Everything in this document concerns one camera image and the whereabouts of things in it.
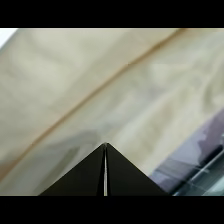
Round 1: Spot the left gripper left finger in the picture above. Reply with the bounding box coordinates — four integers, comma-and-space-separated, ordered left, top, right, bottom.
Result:
39, 142, 107, 197

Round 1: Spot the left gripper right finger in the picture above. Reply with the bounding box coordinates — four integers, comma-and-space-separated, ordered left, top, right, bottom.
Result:
105, 142, 169, 197

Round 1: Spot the white shirt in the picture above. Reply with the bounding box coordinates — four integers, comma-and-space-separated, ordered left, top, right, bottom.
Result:
0, 28, 224, 197

